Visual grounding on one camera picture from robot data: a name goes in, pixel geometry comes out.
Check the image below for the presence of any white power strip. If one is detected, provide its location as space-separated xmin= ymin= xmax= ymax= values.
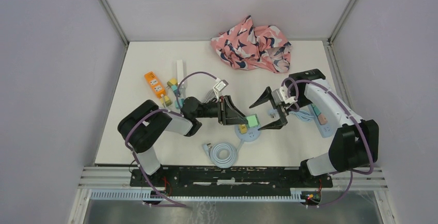
xmin=176 ymin=60 xmax=186 ymax=86

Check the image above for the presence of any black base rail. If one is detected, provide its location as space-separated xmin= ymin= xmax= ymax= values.
xmin=149 ymin=165 xmax=333 ymax=197

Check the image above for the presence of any orange power strip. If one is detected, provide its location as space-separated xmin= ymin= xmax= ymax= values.
xmin=144 ymin=71 xmax=166 ymax=99

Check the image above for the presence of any yellow USB plug adapter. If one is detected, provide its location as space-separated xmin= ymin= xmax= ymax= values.
xmin=160 ymin=95 xmax=173 ymax=108

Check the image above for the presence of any pink adapter on blue strip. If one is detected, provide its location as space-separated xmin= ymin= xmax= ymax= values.
xmin=318 ymin=114 xmax=327 ymax=125

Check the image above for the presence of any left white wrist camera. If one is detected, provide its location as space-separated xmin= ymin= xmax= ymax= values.
xmin=212 ymin=78 xmax=229 ymax=94

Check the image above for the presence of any light blue power strip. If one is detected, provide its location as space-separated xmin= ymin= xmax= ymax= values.
xmin=308 ymin=104 xmax=334 ymax=138

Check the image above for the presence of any coiled light blue cable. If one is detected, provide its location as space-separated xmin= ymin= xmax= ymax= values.
xmin=202 ymin=139 xmax=245 ymax=168

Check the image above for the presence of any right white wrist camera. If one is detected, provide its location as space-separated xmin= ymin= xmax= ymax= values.
xmin=272 ymin=86 xmax=297 ymax=105

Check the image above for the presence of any green adapter on blue strip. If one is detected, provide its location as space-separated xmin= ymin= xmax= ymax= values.
xmin=311 ymin=104 xmax=321 ymax=117

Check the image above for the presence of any pink patterned cloth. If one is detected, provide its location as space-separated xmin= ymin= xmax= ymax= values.
xmin=210 ymin=15 xmax=292 ymax=74

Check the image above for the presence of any loose light blue cable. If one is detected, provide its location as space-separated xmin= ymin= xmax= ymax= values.
xmin=267 ymin=108 xmax=316 ymax=123

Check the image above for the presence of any green adapter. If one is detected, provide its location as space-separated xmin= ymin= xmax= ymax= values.
xmin=311 ymin=104 xmax=321 ymax=117
xmin=246 ymin=114 xmax=260 ymax=128

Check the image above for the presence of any purple cable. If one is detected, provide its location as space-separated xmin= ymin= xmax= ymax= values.
xmin=124 ymin=71 xmax=220 ymax=208
xmin=281 ymin=77 xmax=375 ymax=209

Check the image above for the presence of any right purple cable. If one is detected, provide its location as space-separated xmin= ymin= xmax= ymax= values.
xmin=281 ymin=77 xmax=375 ymax=209

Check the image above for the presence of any round blue socket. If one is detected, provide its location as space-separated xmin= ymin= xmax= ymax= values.
xmin=234 ymin=125 xmax=261 ymax=142

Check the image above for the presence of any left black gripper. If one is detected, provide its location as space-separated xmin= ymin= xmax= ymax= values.
xmin=196 ymin=94 xmax=249 ymax=125

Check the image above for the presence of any teal USB plug adapter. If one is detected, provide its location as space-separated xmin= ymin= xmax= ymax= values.
xmin=175 ymin=99 xmax=184 ymax=109

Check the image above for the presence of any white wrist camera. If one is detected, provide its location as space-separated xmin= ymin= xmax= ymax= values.
xmin=212 ymin=78 xmax=229 ymax=94
xmin=272 ymin=86 xmax=297 ymax=105

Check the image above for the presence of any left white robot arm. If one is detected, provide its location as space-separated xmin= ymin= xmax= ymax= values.
xmin=117 ymin=95 xmax=248 ymax=186

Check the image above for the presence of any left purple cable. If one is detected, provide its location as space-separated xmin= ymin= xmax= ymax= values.
xmin=124 ymin=71 xmax=220 ymax=208

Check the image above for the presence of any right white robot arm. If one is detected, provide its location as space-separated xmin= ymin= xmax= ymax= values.
xmin=250 ymin=69 xmax=379 ymax=187

